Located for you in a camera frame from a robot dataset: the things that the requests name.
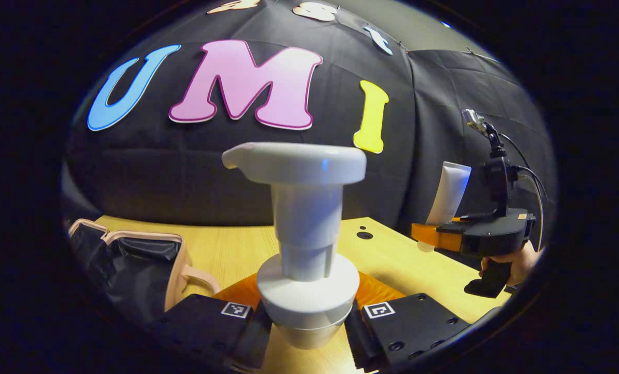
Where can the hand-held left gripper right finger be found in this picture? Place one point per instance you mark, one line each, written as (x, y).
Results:
(418, 324)

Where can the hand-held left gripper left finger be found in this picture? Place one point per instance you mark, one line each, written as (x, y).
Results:
(200, 322)

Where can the black backdrop cloth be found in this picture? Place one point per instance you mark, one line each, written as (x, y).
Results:
(185, 171)

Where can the white squeeze tube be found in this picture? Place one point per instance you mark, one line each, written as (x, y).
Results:
(449, 192)

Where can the white pump bottle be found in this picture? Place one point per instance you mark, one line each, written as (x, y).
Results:
(304, 208)

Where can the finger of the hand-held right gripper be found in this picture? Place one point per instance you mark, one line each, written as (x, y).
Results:
(439, 238)

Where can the black round table grommet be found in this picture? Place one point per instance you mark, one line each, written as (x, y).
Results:
(364, 235)

